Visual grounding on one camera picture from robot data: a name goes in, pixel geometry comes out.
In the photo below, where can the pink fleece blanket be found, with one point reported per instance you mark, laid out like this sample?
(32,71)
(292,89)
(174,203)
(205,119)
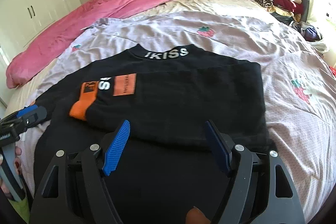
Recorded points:
(53,41)

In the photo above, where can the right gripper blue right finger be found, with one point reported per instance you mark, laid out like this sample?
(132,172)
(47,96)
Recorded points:
(219,147)

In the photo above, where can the right hand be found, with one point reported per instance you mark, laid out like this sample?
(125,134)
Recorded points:
(196,216)

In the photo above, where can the white bag of clothes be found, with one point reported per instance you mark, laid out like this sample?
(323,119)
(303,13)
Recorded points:
(311,34)

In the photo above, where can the left hand red nails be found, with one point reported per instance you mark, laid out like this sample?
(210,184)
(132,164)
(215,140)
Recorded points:
(9,175)

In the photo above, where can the lilac strawberry print duvet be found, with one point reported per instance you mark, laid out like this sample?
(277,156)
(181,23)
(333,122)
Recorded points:
(299,87)

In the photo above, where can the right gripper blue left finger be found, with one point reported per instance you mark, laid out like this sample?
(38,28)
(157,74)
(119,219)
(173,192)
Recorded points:
(113,145)

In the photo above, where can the black sweatshirt with orange patches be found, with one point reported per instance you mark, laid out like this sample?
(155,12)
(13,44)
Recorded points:
(166,167)

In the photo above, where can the red plastic bag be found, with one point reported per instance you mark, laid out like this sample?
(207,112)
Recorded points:
(333,70)

